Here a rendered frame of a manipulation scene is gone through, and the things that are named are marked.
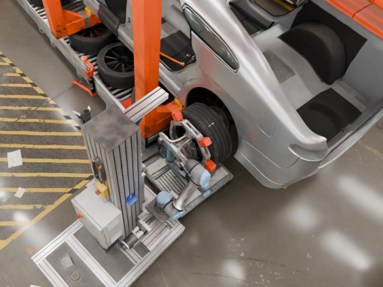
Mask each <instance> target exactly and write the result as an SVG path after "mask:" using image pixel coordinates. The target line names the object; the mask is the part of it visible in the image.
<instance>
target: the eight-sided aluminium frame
mask: <svg viewBox="0 0 383 287"><path fill-rule="evenodd" d="M177 125H179V126H183V127H184V128H185V129H186V130H187V131H188V132H189V133H190V134H191V135H192V136H193V137H194V138H195V140H196V141H197V144H198V146H199V148H200V150H201V153H202V155H203V160H202V163H201V162H199V163H200V164H201V165H202V166H203V167H204V165H205V163H206V162H207V161H209V160H210V157H211V155H210V153H209V150H208V148H207V147H201V145H200V144H199V140H201V139H203V136H202V134H201V133H200V132H199V131H198V130H197V129H196V128H195V127H194V126H193V125H192V124H191V123H190V122H189V121H188V120H186V119H182V120H180V121H179V122H175V121H174V120H172V121H171V122H170V132H169V134H170V137H171V139H172V140H175V139H178V136H177V133H176V131H177ZM191 128H192V130H191ZM174 137H175V138H174ZM186 156H187V158H188V159H190V155H189V154H187V155H185V157H186ZM204 168H205V167H204Z"/></svg>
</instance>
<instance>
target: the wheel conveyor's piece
mask: <svg viewBox="0 0 383 287"><path fill-rule="evenodd" d="M17 2H18V3H19V4H20V5H21V6H22V7H23V8H24V10H25V11H26V12H27V13H28V15H29V16H30V17H31V18H32V19H33V20H34V21H35V23H36V24H37V25H38V28H39V31H40V32H41V33H45V34H46V31H45V29H44V25H43V21H42V20H44V19H46V21H48V20H47V15H46V12H45V9H44V8H42V7H38V6H36V5H34V4H33V3H32V2H31V1H30V0H17ZM85 7H86V5H85V4H84V3H83V0H71V1H70V2H69V3H67V4H66V5H64V6H62V9H65V10H68V11H72V12H75V13H79V12H81V11H84V10H85Z"/></svg>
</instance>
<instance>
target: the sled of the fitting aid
mask: <svg viewBox="0 0 383 287"><path fill-rule="evenodd" d="M168 165H169V166H170V167H171V168H172V169H173V170H174V171H175V172H176V173H177V175H178V176H179V177H180V178H181V179H182V180H183V181H184V182H185V184H186V185H187V184H188V183H187V180H185V179H183V177H182V176H181V175H179V174H178V173H179V168H178V167H177V166H176V165H175V163H168ZM215 173H216V172H214V174H212V175H211V176H210V178H211V177H213V176H214V175H215Z"/></svg>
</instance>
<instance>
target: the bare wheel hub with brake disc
mask: <svg viewBox="0 0 383 287"><path fill-rule="evenodd" d="M211 109H213V110H214V111H215V112H216V113H217V114H218V115H219V116H220V118H221V119H222V121H223V122H224V123H225V125H226V127H227V129H228V130H229V121H228V119H227V117H226V115H225V114H224V113H223V111H222V110H220V109H219V108H218V107H216V106H211Z"/></svg>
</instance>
